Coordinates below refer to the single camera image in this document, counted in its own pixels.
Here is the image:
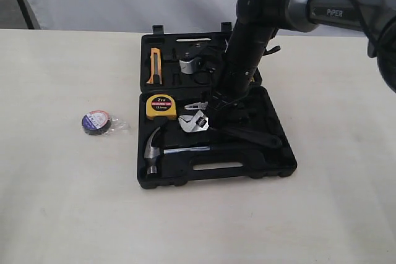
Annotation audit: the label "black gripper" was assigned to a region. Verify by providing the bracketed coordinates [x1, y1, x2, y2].
[202, 88, 250, 122]

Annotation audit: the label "adjustable wrench black handle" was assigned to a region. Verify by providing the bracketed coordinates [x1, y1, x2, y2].
[178, 111, 282, 149]

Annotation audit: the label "claw hammer black grip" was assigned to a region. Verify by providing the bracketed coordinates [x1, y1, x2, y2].
[144, 127, 261, 176]

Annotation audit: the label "black electrical tape roll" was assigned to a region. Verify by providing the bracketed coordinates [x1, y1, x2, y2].
[81, 109, 130, 136]

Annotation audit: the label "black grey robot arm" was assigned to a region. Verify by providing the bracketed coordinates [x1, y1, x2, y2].
[205, 0, 395, 126]

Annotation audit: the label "black plastic tool case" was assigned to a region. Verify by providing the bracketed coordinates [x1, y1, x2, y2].
[137, 23, 297, 189]

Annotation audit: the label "yellow 2m tape measure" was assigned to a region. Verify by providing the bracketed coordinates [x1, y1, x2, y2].
[145, 94, 177, 121]

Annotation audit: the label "yellow utility knife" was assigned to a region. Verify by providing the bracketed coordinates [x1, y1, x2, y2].
[146, 48, 163, 85]

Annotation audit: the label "orange handled pliers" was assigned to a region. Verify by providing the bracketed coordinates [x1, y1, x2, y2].
[184, 101, 208, 111]

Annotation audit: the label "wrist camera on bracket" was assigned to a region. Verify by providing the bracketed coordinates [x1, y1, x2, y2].
[179, 42, 217, 75]

